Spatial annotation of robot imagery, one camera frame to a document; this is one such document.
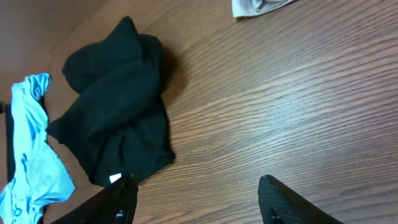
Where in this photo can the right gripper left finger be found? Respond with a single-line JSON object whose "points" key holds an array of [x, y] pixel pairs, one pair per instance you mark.
{"points": [[115, 204]]}

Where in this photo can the light blue t-shirt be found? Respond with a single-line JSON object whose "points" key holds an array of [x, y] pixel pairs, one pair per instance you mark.
{"points": [[40, 177]]}

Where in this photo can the beige folded garment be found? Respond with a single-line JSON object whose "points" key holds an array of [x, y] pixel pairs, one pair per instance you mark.
{"points": [[251, 8]]}

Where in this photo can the black garment under pile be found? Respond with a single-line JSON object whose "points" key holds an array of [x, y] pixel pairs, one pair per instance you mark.
{"points": [[11, 164]]}

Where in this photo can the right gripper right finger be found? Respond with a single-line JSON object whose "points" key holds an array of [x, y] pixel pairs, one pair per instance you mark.
{"points": [[280, 204]]}

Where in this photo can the black t-shirt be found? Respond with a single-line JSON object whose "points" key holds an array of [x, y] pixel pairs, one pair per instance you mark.
{"points": [[118, 124]]}

